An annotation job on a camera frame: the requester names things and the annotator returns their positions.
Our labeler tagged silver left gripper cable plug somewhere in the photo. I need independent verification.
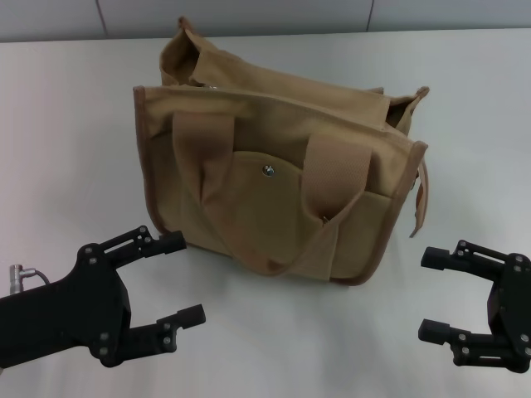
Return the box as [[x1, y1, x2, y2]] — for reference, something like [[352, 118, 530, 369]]
[[7, 262, 51, 298]]

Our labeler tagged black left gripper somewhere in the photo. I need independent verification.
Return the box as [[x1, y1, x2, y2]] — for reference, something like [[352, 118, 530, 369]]
[[0, 225, 207, 370]]

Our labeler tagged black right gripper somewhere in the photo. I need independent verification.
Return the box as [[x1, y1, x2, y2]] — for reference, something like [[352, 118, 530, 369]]
[[418, 239, 531, 371]]

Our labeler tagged khaki canvas food bag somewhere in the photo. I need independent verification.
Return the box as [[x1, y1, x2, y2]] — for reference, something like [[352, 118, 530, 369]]
[[133, 16, 431, 288]]

